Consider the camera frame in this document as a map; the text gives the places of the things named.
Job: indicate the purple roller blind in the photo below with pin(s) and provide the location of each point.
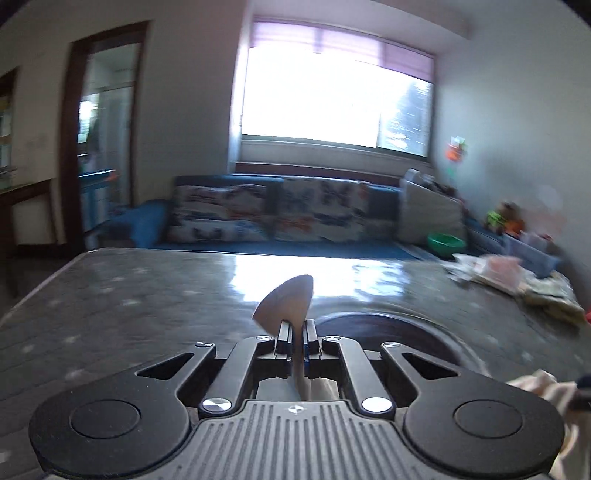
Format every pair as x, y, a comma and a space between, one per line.
341, 41

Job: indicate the green plastic basin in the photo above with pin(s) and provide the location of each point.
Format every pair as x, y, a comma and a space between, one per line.
445, 243

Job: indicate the blue storage box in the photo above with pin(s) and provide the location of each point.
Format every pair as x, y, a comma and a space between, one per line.
531, 254

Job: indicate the blue sofa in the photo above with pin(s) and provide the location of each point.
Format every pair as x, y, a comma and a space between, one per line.
258, 247

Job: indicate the large window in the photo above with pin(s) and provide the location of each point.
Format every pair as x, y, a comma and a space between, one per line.
332, 99

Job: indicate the colourful toys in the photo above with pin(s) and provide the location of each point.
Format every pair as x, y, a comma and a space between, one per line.
505, 217

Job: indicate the pile of plastic bags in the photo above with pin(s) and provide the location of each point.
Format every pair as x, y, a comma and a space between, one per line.
508, 277

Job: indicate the dark wooden door frame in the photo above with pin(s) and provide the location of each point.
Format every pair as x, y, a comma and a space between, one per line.
74, 138

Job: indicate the round dark table insert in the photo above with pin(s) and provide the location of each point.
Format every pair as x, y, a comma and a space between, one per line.
406, 334

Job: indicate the patterned sofa cushion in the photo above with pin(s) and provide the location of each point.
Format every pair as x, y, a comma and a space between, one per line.
217, 214
323, 210

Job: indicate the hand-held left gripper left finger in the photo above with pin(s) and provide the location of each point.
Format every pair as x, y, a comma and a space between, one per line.
286, 338

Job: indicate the colourful wall decoration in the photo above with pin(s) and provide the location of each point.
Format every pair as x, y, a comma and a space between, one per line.
456, 152

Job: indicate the grey cardboard box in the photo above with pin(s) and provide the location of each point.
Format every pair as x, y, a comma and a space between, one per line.
429, 214

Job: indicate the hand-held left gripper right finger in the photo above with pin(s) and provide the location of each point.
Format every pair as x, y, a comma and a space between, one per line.
308, 339

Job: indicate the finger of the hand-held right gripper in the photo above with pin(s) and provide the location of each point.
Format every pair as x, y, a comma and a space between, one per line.
581, 392

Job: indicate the beige garment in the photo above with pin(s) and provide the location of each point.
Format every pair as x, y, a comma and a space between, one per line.
286, 300

